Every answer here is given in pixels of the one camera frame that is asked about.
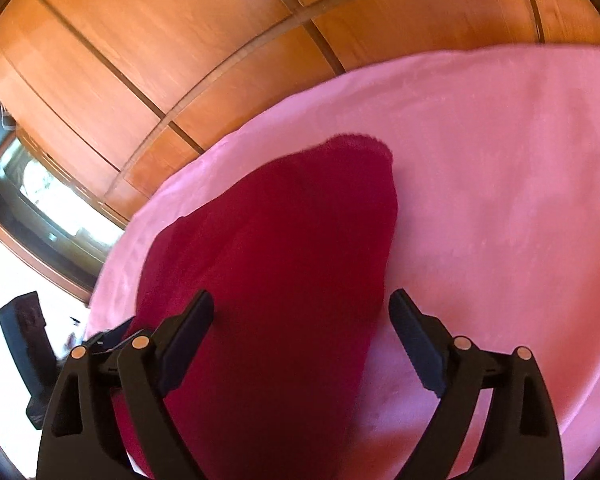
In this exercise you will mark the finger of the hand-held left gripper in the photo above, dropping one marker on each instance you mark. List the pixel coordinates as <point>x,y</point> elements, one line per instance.
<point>107,341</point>

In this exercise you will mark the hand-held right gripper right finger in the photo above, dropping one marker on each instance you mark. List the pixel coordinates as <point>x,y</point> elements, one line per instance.
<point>417,345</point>

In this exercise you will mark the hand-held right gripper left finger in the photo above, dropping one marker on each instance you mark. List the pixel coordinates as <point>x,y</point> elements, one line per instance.
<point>187,345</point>

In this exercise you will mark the dark red cloth garment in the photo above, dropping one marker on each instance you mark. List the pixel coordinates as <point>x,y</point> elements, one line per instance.
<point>290,260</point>

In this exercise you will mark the pink blanket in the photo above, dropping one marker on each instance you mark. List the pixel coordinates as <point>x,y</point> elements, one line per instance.
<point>505,185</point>

